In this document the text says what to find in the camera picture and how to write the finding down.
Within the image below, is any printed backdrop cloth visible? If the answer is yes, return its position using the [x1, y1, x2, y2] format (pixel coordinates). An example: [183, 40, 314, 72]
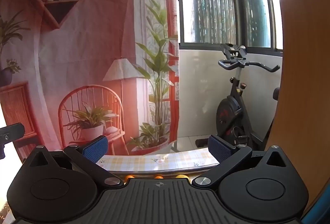
[0, 0, 181, 160]

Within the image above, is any black exercise bike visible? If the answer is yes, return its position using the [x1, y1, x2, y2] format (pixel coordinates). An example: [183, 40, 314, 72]
[194, 44, 281, 151]

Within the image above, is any window with dark frame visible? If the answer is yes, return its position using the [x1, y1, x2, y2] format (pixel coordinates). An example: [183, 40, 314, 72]
[178, 0, 284, 52]

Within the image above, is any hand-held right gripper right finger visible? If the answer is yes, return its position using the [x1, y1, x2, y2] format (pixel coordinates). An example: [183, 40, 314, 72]
[193, 135, 291, 189]

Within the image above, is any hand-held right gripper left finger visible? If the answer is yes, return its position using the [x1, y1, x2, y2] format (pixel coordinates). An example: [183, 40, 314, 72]
[28, 136, 125, 190]

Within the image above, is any blue object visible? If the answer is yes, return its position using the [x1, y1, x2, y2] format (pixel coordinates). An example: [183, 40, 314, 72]
[302, 201, 330, 224]

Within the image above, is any brown cardboard panel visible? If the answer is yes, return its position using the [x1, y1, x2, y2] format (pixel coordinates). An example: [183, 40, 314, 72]
[263, 0, 330, 217]

